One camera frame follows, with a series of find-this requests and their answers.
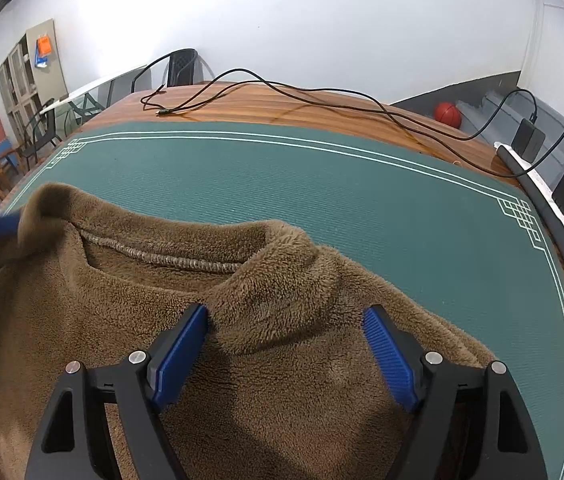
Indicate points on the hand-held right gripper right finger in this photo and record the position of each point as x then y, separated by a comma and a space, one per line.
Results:
392, 360

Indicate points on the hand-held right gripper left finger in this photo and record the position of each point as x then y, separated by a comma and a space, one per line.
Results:
181, 360

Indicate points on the brown fleece blanket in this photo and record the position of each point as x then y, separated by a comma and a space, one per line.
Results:
262, 285

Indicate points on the black metal chair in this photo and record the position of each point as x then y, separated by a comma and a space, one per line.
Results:
41, 132
181, 65

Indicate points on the white folding table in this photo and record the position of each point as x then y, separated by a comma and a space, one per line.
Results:
86, 90

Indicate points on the green table mat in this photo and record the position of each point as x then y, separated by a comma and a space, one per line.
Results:
362, 200

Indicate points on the blue and white paper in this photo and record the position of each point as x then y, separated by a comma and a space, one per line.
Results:
42, 60

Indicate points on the orange paper sheet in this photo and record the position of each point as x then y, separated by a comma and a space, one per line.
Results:
45, 45

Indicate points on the orange basketball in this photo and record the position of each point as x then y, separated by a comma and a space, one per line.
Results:
448, 114

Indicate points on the grey steps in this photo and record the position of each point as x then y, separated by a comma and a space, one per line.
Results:
497, 105

